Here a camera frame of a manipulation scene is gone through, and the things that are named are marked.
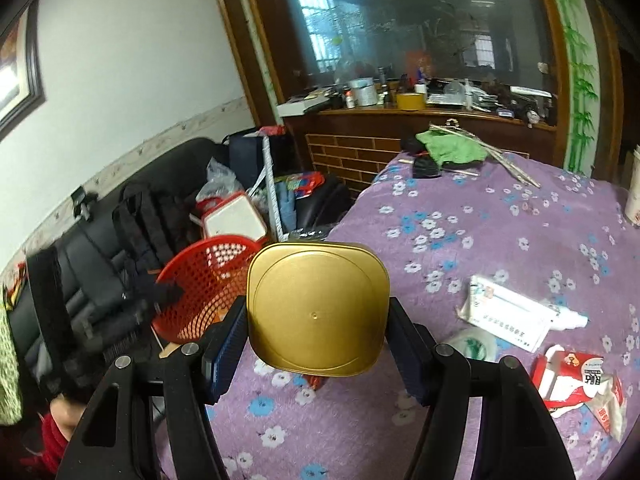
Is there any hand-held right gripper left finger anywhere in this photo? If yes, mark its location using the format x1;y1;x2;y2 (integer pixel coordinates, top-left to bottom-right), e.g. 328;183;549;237
55;295;249;480

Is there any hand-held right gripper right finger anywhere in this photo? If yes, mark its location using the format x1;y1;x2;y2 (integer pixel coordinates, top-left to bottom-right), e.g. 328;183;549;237
385;296;561;480

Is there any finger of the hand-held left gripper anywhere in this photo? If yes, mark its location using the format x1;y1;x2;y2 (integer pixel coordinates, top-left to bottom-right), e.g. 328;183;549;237
127;272;185;311

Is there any red plastic basket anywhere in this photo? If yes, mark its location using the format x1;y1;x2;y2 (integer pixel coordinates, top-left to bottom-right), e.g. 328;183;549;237
151;234;266;345

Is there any gold tin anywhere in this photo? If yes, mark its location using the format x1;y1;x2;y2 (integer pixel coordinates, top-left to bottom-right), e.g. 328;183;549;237
246;241;391;378

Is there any white grey medicine box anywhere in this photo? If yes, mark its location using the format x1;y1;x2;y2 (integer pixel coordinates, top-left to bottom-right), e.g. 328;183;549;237
456;275;558;353

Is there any red white torn carton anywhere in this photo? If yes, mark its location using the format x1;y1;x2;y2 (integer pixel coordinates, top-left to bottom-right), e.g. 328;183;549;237
530;344;608;413

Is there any white spray bottle red label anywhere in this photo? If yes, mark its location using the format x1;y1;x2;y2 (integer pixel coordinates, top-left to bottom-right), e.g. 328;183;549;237
540;300;590;332

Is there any person's left forearm red sleeve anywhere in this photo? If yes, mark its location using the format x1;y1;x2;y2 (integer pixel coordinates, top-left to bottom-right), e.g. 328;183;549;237
20;410;68;476

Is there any person's left hand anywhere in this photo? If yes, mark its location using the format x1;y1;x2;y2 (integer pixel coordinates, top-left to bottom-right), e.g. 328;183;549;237
50;392;88;441

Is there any black backpack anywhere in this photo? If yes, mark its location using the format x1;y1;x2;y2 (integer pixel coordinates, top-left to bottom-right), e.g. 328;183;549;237
111;182;201;281

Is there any black leather sofa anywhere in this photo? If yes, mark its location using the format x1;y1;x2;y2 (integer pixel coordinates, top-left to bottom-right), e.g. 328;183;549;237
0;137;351;411

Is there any green patterned cloth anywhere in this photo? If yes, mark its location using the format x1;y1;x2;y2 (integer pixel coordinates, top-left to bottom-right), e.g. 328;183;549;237
0;305;23;426

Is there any white box red rim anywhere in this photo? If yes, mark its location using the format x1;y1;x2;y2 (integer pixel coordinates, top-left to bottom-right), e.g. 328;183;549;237
200;192;268;243

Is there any clear plastic bag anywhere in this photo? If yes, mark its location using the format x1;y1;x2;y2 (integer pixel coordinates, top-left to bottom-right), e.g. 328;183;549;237
195;157;246;206

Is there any blue denim cloth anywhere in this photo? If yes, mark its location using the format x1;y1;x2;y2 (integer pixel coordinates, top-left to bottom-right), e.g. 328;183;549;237
275;180;301;231

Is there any white slender pole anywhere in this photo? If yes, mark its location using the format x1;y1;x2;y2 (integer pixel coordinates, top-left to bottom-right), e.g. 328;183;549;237
260;135;288;241

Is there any navy blue bag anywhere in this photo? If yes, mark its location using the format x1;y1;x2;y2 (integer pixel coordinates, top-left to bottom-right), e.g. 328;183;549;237
222;130;296;181

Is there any red blue bag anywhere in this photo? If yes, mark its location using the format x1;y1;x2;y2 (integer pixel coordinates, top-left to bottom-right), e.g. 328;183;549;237
275;172;326;201

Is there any black pouch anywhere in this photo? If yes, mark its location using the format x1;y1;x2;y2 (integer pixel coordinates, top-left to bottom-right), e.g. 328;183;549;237
402;135;443;179

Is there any wooden counter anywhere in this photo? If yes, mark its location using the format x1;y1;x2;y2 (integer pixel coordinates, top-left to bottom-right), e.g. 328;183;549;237
277;105;558;196

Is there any bundle of thin silver sticks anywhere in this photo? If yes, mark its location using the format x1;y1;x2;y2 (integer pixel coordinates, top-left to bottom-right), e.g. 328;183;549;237
430;119;542;188

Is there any white flat box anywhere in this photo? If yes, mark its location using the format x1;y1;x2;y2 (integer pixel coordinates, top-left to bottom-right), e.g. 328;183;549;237
276;97;331;117

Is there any dark framed picture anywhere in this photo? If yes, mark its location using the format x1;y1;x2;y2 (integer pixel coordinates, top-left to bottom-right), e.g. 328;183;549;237
0;0;47;141

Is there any silver metal can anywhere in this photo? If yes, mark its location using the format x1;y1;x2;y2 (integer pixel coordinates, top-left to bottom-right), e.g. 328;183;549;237
349;77;377;107

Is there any white cartoon print cup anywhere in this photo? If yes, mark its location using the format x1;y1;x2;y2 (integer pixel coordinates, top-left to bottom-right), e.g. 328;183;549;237
622;145;640;226

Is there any bamboo painted pillar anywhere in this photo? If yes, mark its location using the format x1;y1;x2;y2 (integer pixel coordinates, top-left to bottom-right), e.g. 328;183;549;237
542;0;601;176

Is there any wood framed glass partition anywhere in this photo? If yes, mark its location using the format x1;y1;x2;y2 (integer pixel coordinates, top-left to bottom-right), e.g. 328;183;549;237
207;0;573;131

